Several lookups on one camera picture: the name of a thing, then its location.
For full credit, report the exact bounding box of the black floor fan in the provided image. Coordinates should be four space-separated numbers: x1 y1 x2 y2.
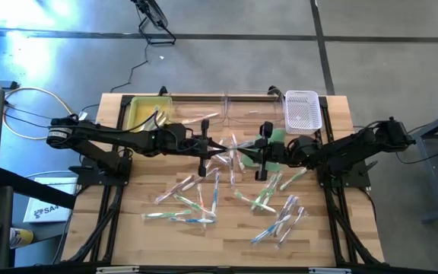
129 0 177 46

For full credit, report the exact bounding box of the yellow plastic bin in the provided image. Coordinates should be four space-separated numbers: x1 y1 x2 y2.
122 95 173 152

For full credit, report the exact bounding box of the orange toothbrush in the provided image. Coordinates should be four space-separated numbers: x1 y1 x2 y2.
182 112 221 126
153 174 195 204
197 183 207 230
229 132 245 171

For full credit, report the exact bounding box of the white perforated basket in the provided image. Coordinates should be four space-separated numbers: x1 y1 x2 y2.
282 90 323 136

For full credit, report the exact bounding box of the clear plastic bin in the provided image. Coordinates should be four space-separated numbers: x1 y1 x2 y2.
226 91 285 130
171 93 228 132

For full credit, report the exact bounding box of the green cloth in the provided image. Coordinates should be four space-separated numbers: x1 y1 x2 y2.
241 128 287 173

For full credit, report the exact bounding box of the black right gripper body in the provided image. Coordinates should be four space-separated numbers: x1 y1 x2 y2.
255 120 293 182

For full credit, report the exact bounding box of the black side table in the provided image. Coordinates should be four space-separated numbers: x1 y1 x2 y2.
0 166 78 269

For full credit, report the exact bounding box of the grey metal table frame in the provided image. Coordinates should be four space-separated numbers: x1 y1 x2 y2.
411 103 438 225

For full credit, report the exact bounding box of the white label strip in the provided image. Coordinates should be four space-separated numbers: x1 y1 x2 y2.
308 267 352 274
96 266 141 274

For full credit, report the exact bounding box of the beige cable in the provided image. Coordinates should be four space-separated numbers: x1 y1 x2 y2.
1 86 76 141

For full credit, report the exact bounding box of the white printed box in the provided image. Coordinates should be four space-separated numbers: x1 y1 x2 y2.
22 176 79 225

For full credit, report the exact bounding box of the yellow white can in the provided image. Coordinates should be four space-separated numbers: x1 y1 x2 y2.
8 227 35 250

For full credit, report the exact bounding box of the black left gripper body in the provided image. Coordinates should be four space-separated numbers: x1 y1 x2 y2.
183 118 211 178

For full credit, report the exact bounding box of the black power cable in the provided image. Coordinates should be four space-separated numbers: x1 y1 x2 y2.
108 42 151 94

